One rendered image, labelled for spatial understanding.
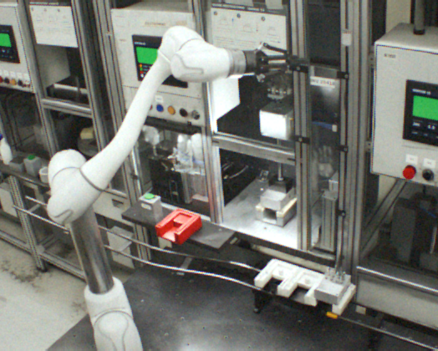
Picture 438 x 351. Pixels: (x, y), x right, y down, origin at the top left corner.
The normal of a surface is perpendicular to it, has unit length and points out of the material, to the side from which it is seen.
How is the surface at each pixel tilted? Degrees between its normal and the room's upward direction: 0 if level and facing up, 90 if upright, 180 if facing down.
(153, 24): 90
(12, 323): 0
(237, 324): 0
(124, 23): 90
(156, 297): 0
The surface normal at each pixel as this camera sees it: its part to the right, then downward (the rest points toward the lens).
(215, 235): -0.08, -0.86
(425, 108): -0.56, 0.46
